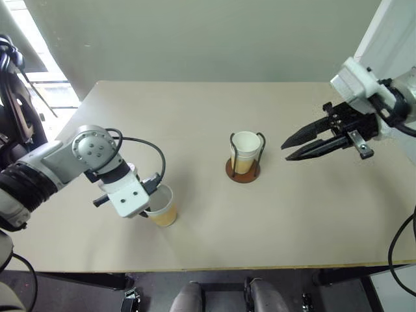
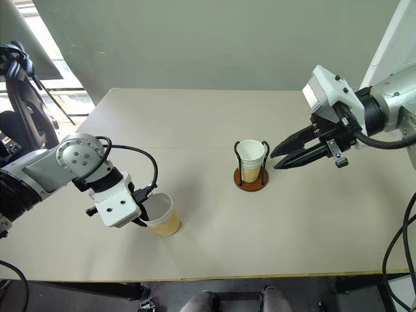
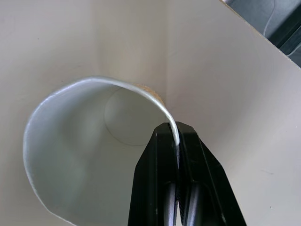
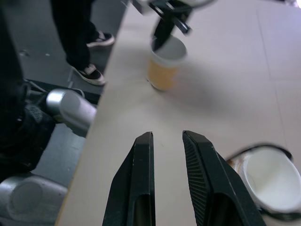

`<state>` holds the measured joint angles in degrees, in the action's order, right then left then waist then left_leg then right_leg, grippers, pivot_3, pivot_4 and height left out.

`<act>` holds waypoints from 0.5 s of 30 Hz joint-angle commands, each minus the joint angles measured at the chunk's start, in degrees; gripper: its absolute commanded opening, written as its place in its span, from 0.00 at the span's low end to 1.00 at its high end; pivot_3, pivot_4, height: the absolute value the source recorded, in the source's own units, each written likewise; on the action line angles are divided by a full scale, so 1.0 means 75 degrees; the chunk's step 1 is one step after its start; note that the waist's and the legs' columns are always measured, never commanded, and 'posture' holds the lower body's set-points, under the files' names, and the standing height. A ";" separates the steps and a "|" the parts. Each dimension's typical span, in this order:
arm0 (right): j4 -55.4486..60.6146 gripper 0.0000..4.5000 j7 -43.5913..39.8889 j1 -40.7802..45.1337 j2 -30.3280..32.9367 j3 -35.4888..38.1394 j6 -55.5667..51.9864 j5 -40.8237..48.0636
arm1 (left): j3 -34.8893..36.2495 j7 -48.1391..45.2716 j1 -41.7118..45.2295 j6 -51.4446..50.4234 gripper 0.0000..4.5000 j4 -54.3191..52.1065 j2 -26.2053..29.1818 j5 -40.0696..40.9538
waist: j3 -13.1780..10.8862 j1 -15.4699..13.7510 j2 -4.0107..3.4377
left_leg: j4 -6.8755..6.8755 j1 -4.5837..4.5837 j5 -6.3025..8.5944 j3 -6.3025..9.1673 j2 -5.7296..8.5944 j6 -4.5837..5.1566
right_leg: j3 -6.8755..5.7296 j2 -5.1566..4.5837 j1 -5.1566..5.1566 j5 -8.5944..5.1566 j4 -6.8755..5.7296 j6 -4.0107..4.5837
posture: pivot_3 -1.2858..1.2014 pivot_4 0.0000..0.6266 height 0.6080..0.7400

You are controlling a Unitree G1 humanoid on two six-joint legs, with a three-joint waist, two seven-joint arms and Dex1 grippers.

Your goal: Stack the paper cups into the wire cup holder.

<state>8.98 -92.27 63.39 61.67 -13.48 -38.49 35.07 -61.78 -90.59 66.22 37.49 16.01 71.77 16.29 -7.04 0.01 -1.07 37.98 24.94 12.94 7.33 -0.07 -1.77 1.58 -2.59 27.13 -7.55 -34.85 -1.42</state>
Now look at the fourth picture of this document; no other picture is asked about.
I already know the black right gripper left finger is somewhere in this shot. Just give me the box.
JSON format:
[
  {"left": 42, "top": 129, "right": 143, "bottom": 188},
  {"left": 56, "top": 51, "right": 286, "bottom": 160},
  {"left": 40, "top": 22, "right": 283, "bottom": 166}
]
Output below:
[{"left": 102, "top": 131, "right": 156, "bottom": 226}]

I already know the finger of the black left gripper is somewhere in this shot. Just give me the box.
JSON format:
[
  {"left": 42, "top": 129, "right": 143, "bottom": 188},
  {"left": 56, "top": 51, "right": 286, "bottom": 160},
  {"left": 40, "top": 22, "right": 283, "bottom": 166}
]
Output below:
[{"left": 152, "top": 17, "right": 176, "bottom": 52}]

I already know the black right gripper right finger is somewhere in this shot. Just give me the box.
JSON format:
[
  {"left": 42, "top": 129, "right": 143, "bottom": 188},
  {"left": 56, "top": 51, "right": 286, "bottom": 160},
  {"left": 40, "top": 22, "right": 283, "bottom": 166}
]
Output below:
[{"left": 182, "top": 130, "right": 268, "bottom": 226}]

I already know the person in black clothes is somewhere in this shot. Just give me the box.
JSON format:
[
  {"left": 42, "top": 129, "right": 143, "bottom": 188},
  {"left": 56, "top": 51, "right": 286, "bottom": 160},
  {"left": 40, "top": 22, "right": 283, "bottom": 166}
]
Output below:
[{"left": 50, "top": 0, "right": 116, "bottom": 87}]

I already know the silver rounded left robot leg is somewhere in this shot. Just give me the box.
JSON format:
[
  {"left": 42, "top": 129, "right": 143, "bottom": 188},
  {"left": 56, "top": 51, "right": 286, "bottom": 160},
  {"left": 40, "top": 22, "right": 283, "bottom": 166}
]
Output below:
[{"left": 45, "top": 89, "right": 98, "bottom": 139}]

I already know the silver rounded robot leg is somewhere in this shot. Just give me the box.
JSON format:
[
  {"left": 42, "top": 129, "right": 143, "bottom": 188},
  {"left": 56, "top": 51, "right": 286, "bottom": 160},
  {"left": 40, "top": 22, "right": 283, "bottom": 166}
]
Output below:
[
  {"left": 45, "top": 89, "right": 98, "bottom": 139},
  {"left": 0, "top": 172, "right": 69, "bottom": 226}
]

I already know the silver rounded right robot leg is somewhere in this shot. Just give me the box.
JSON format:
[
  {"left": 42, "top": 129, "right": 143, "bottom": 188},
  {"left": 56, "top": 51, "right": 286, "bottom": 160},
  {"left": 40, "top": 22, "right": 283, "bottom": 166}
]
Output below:
[{"left": 0, "top": 172, "right": 69, "bottom": 226}]

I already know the brown wire cup holder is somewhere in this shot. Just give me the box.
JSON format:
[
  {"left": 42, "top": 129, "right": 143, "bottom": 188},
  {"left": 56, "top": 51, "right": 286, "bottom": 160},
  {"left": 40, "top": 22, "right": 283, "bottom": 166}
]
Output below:
[{"left": 225, "top": 141, "right": 301, "bottom": 221}]

